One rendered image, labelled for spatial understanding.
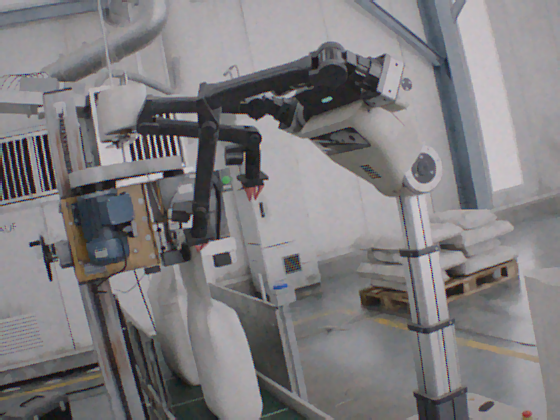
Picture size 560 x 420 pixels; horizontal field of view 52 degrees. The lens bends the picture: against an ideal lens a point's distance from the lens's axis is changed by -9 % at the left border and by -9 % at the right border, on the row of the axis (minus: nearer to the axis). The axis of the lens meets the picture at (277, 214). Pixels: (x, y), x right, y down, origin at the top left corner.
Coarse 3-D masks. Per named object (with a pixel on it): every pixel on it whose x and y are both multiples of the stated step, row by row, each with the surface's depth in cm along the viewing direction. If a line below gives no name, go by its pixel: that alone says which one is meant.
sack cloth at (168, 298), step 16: (160, 272) 299; (176, 272) 280; (160, 288) 282; (176, 288) 278; (160, 304) 282; (176, 304) 281; (160, 320) 285; (176, 320) 282; (160, 336) 288; (176, 336) 282; (176, 352) 282; (192, 352) 284; (176, 368) 284; (192, 368) 284; (192, 384) 282
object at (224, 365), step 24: (192, 264) 237; (192, 288) 247; (192, 312) 232; (216, 312) 219; (192, 336) 231; (216, 336) 215; (240, 336) 218; (216, 360) 216; (240, 360) 217; (216, 384) 217; (240, 384) 216; (216, 408) 224; (240, 408) 217
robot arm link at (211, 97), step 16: (320, 48) 157; (336, 48) 156; (288, 64) 159; (304, 64) 156; (336, 64) 151; (240, 80) 162; (256, 80) 160; (272, 80) 160; (288, 80) 159; (304, 80) 159; (320, 80) 155; (336, 80) 155; (208, 96) 164; (224, 96) 164; (240, 96) 164; (208, 112) 167
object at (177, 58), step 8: (176, 56) 534; (176, 64) 531; (112, 72) 462; (120, 72) 468; (128, 72) 473; (176, 72) 530; (96, 80) 455; (104, 80) 460; (136, 80) 481; (144, 80) 485; (152, 80) 492; (176, 80) 530; (152, 88) 497; (160, 88) 500; (168, 88) 508; (176, 88) 528
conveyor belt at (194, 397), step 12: (156, 336) 400; (156, 348) 366; (168, 372) 310; (168, 384) 289; (180, 384) 286; (180, 396) 268; (192, 396) 266; (264, 396) 250; (180, 408) 252; (192, 408) 250; (204, 408) 248; (264, 408) 236; (276, 408) 233; (288, 408) 231
